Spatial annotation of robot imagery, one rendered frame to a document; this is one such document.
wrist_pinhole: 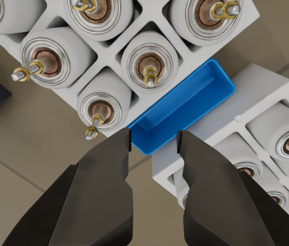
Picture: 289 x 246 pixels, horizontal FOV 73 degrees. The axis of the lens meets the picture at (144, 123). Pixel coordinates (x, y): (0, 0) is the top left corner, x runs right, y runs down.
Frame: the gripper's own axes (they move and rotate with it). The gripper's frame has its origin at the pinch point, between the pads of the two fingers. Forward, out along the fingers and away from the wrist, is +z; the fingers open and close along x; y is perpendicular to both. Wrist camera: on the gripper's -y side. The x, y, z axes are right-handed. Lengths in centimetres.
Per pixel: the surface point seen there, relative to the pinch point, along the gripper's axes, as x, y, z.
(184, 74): 7.1, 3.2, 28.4
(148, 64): -0.4, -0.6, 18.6
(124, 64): -4.2, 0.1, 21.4
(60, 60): -14.3, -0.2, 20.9
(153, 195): 5, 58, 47
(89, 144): -19, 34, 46
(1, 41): -28.4, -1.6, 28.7
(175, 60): 4.0, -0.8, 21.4
